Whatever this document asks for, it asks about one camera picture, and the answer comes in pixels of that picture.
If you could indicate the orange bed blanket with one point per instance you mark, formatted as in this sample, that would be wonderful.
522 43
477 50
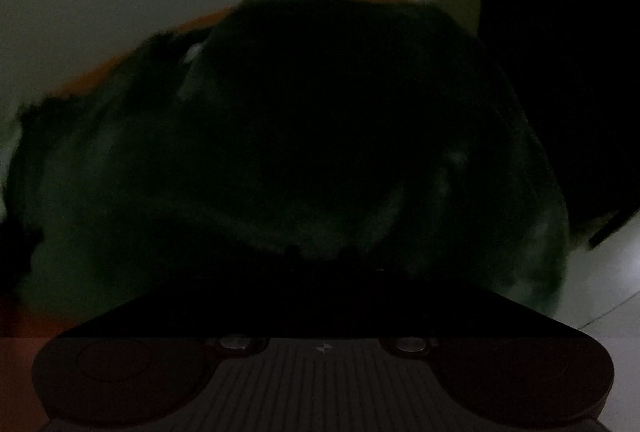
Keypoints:
125 62

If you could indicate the green knit cardigan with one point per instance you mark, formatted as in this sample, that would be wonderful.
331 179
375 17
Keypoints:
300 137

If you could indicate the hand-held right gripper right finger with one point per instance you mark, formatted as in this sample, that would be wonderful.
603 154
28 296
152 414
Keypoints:
430 307

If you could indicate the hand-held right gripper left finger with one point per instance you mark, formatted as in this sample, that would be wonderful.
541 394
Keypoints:
210 307

